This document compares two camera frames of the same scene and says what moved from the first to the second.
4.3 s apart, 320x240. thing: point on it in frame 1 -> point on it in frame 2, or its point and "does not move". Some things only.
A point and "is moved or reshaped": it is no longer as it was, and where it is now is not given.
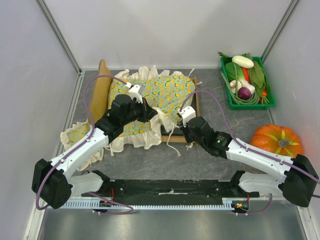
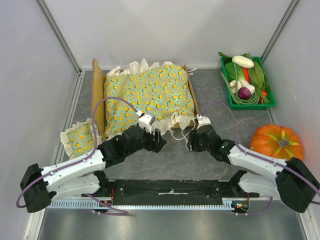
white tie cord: [191, 71] is moved or reshaped
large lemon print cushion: [165, 91] is moved or reshaped
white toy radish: [242, 62] does not move
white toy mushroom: [232, 85] does not move
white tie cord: [189, 146] is moved or reshaped
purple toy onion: [244, 93] does not move
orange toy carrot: [246, 72] does not move
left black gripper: [149, 113] -> [156, 145]
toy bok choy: [235, 72] does not move
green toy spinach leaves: [258, 76] does not move
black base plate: [165, 192] does not move
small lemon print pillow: [74, 133] does not move
